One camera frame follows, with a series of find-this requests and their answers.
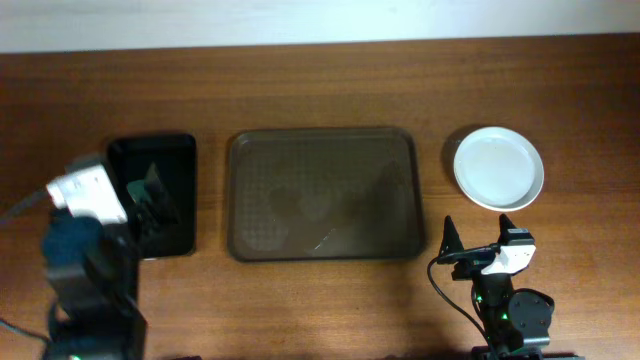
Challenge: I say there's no green yellow sponge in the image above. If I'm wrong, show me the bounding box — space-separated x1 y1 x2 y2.
126 180 149 204

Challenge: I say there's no brown plastic serving tray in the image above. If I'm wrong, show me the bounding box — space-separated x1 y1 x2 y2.
226 127 427 263

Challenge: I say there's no small black tray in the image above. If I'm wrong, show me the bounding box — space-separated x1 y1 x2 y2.
107 133 197 259

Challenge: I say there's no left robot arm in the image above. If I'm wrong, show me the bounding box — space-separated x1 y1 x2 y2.
42 162 179 359

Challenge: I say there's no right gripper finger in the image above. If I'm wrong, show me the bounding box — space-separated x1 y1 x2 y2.
439 215 464 255
498 213 515 244

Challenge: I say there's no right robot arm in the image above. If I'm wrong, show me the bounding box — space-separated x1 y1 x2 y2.
427 214 578 360

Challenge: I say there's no light blue plate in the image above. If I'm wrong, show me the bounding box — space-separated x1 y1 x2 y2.
452 126 545 212

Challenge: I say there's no right black cable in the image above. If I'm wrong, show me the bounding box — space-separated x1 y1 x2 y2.
426 243 501 360

